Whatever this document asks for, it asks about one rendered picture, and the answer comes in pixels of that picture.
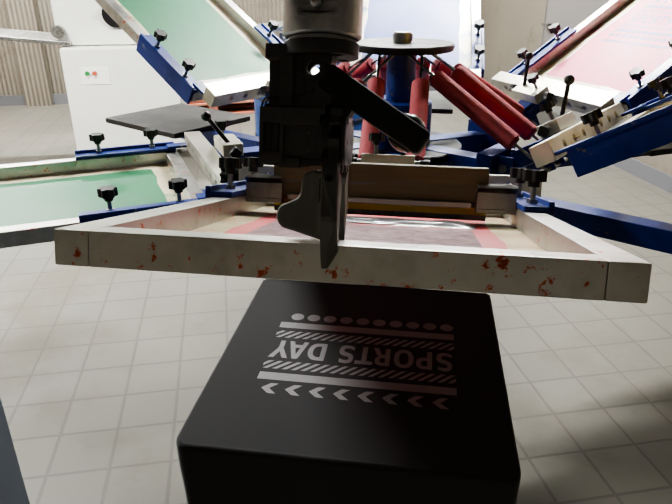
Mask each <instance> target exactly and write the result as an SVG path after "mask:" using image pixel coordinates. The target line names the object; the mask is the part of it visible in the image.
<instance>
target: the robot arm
mask: <svg viewBox="0 0 672 504"><path fill-rule="evenodd" d="M362 20H363V0H284V2H283V36H284V37H285V38H286V39H287V40H285V43H266V47H265V58H266V59H268V60H270V65H269V97H265V98H264V99H263V100H262V103H261V106H260V121H259V162H260V163H264V165H279V166H278V167H290V168H301V167H310V166H321V167H322V169H320V170H313V171H309V172H307V173H306V174H305V175H304V177H303V179H302V183H301V192H300V195H299V196H298V197H297V198H296V199H294V200H292V201H289V202H287V203H285V204H282V205H281V206H280V207H279V208H278V210H277V221H278V223H279V224H280V225H281V226H282V227H284V228H286V229H289V230H292V231H295V232H298V233H301V234H304V235H307V236H310V237H313V238H316V239H319V240H320V260H321V268H322V269H327V268H328V267H329V265H330V264H331V262H332V260H333V259H334V257H335V256H336V254H337V252H338V250H339V240H345V231H346V221H347V207H348V197H349V182H350V165H351V162H352V156H353V143H354V121H353V118H352V117H353V116H354V115H355V113H356V114H357V115H358V116H360V117H361V118H363V119H364V120H365V121H367V122H368V123H370V124H371V125H372V126H374V127H375V128H377V129H378V130H379V131H381V132H382V133H384V134H385V135H387V136H388V138H387V139H388V140H389V143H390V144H391V146H392V147H393V148H394V149H395V150H397V151H399V152H402V153H409V152H411V153H412V154H414V155H418V154H420V153H421V151H422V150H423V149H424V147H425V146H426V145H427V143H428V142H429V140H430V133H429V131H428V130H426V127H425V124H424V123H423V121H422V120H421V119H420V118H419V117H418V116H416V115H413V114H408V113H402V112H401V111H399V110H398V109H397V108H395V107H394V106H392V105H391V104H389V103H388V102H387V101H385V100H384V99H382V98H381V97H380V96H378V95H377V94H375V93H374V92H372V91H371V90H370V89H368V88H367V87H365V86H364V85H363V84H361V83H360V82H358V81H357V80H355V79H354V78H353V77H351V76H350V75H348V74H347V73H346V72H344V71H343V70H341V69H340V68H338V67H337V66H336V63H343V62H352V61H356V60H358V59H359V44H358V43H357V42H359V41H360V40H361V39H362ZM316 65H319V67H320V69H319V71H318V73H316V74H314V75H312V69H313V67H314V66H316ZM268 100H269V104H268V103H266V102H267V101H268ZM264 101H265V103H264ZM263 104H264V106H263Z"/></svg>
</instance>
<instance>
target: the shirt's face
mask: <svg viewBox="0 0 672 504"><path fill-rule="evenodd" d="M286 312H297V313H311V314H325V315H339V316H352V317H366V318H380V319H393V320H407V321H421V322H434V323H448V324H453V334H454V352H455V370H456V388H457V407H458V412H457V411H446V410H435V409H424V408H413V407H402V406H391V405H380V404H369V403H358V402H347V401H336V400H325V399H314V398H303V397H292V396H281V395H270V394H259V393H251V391H252V389H253V386H254V384H255V382H256V379H257V377H258V375H259V373H260V370H261V368H262V366H263V363H264V361H265V359H266V356H267V354H268V352H269V349H270V347H271V345H272V343H273V340H274V338H275V336H276V333H277V331H278V329H279V326H280V324H281V322H282V319H283V317H284V315H285V313H286ZM181 440H182V441H183V442H186V443H193V444H202V445H212V446H222V447H231V448H241V449H251V450H260V451H270V452H280V453H290V454H299V455H309V456H319V457H328V458H338V459H348V460H357V461H367V462H377V463H386V464H396V465H406V466H415V467H425V468H435V469H444V470H454V471H464V472H474V473H483V474H493V475H503V476H510V475H512V474H514V473H515V471H516V466H515V460H514V454H513V448H512V442H511V435H510V429H509V423H508V417H507V411H506V405H505V399H504V393H503V387H502V381H501V375H500V369H499V363H498V357H497V351H496V345H495V339H494V333H493V327H492V321H491V315H490V309H489V303H488V297H487V293H474V292H459V291H444V290H429V289H413V288H398V287H383V286H368V285H353V284H338V283H323V282H308V281H293V280H277V279H266V280H265V282H264V284H263V285H262V287H261V289H260V291H259V293H258V295H257V296H256V298H255V300H254V302H253V304H252V306H251V307H250V309H249V311H248V313H247V315H246V317H245V318H244V320H243V322H242V324H241V326H240V328H239V329H238V331H237V333H236V335H235V337H234V339H233V341H232V342H231V344H230V346H229V348H228V350H227V352H226V353H225V355H224V357H223V359H222V361H221V363H220V364H219V366H218V368H217V370H216V372H215V374H214V375H213V377H212V379H211V381H210V383H209V385H208V386H207V388H206V390H205V392H204V394H203V396H202V397H201V399H200V401H199V403H198V405H197V407H196V409H195V410H194V412H193V414H192V416H191V418H190V420H189V421H188V423H187V425H186V427H185V429H184V431H183V432H182V434H181Z"/></svg>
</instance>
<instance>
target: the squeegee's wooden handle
mask: <svg viewBox="0 0 672 504"><path fill-rule="evenodd" d="M278 166H279V165H274V175H275V176H282V180H283V198H282V199H287V194H300V192H301V183H302V179H303V177H304V175H305V174H306V173H307V172H309V171H313V170H320V169H322V167H321V166H310V167H301V168H290V167H278ZM489 172H490V170H489V168H485V167H460V166H436V165H411V164H386V163H362V162H351V165H350V182H349V197H367V198H388V199H409V200H430V201H450V202H470V203H471V208H476V198H477V188H478V184H480V185H489Z"/></svg>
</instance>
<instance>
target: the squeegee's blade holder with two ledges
mask: <svg viewBox="0 0 672 504"><path fill-rule="evenodd" d="M299 195H300V194H287V199H288V200H294V199H296V198H297V197H298V196H299ZM348 203H368V204H389V205H409V206H429V207H449V208H471V203H470V202H450V201H430V200H409V199H388V198H367V197H348Z"/></svg>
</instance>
